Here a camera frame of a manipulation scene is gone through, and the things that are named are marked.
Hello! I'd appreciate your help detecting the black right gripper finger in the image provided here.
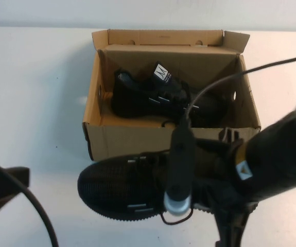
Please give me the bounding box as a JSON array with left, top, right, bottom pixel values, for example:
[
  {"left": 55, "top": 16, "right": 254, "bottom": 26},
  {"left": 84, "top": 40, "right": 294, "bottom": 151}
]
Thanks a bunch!
[{"left": 213, "top": 202, "right": 255, "bottom": 247}]

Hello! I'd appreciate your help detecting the brown cardboard shoe box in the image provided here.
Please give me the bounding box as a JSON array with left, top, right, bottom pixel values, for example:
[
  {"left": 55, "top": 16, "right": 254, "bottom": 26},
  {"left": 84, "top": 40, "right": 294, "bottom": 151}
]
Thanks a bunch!
[{"left": 82, "top": 28, "right": 262, "bottom": 163}]

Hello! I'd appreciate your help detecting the black left camera cable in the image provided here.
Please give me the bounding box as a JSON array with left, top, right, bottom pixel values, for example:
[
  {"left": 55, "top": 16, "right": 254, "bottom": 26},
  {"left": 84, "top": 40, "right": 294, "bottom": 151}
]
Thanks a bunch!
[{"left": 0, "top": 153, "right": 56, "bottom": 247}]

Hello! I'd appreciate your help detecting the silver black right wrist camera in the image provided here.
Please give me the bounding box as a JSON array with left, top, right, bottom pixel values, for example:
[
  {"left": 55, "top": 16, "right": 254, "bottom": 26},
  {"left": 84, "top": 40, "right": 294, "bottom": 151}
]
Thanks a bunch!
[{"left": 163, "top": 123, "right": 198, "bottom": 216}]

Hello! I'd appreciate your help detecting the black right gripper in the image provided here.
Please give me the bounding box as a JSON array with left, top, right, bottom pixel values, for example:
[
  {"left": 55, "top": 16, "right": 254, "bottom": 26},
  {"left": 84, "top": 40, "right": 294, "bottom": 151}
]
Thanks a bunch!
[{"left": 198, "top": 113, "right": 296, "bottom": 204}]

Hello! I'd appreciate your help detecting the black mesh sneaker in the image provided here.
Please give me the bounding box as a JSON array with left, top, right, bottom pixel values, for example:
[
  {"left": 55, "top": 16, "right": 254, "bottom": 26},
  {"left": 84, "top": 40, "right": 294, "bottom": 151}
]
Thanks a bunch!
[
  {"left": 111, "top": 61, "right": 228, "bottom": 129},
  {"left": 77, "top": 151, "right": 258, "bottom": 224}
]

